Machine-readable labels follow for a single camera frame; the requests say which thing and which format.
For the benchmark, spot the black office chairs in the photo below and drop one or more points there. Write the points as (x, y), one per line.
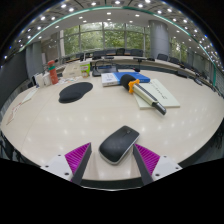
(162, 57)

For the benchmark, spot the white pamphlet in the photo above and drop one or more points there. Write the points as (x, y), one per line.
(29, 96)

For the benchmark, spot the red bottle with green band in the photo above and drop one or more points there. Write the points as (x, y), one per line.
(53, 73)

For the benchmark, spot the blue and white book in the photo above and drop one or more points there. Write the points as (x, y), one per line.
(110, 79)

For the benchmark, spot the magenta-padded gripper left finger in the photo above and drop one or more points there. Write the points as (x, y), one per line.
(56, 165)

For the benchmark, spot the white paper cup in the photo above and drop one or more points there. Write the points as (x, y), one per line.
(38, 80)

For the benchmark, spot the black desk microphone unit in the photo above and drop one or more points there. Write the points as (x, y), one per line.
(144, 59)

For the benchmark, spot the red and white leaflet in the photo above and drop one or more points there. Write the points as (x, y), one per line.
(12, 114)

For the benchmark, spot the black computer mouse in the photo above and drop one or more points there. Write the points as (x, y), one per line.
(118, 145)

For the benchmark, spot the white cardboard box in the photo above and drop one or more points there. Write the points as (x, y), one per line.
(71, 70)

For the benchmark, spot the paper cup with straw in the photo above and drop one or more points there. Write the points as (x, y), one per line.
(85, 69)

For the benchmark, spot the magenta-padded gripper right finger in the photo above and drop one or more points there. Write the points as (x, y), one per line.
(165, 166)

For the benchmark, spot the ceiling lights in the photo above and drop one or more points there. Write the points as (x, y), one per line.
(109, 13)

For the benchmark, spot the small white lidded bottle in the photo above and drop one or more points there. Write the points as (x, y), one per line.
(47, 79)

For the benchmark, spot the curved conference desk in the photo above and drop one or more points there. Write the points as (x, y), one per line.
(160, 63)

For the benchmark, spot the black mouse pad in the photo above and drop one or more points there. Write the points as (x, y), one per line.
(75, 91)

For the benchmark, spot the pale green booklet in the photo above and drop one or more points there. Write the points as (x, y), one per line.
(166, 96)

